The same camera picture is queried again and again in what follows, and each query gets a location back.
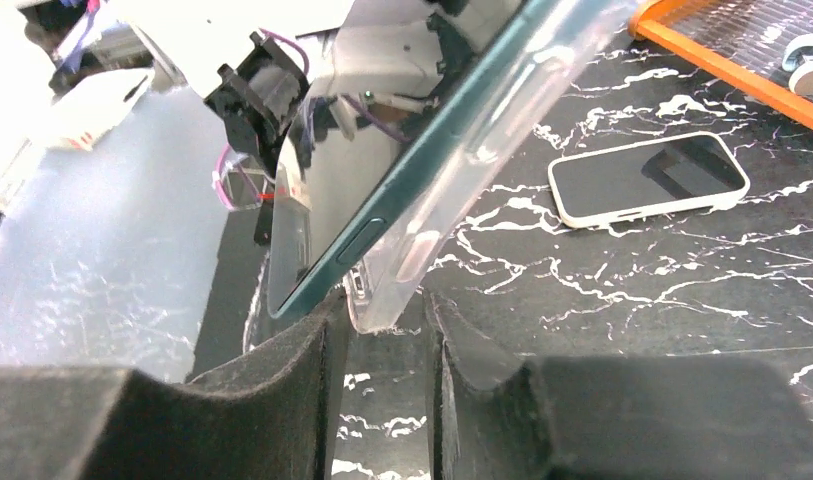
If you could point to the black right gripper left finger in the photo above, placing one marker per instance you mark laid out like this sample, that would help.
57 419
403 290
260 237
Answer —
271 413

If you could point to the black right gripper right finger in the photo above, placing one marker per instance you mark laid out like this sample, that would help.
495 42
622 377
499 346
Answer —
492 415

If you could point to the clear phone case with phone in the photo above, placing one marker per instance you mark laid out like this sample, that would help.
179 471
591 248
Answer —
541 49

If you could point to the dark teal smartphone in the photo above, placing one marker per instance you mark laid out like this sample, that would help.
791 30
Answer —
349 165

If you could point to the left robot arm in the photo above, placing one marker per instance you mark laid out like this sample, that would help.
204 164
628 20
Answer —
251 62

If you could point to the cream cased phone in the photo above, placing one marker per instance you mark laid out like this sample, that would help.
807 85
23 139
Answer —
647 178

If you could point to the orange wooden shelf rack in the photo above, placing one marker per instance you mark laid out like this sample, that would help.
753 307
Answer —
739 42

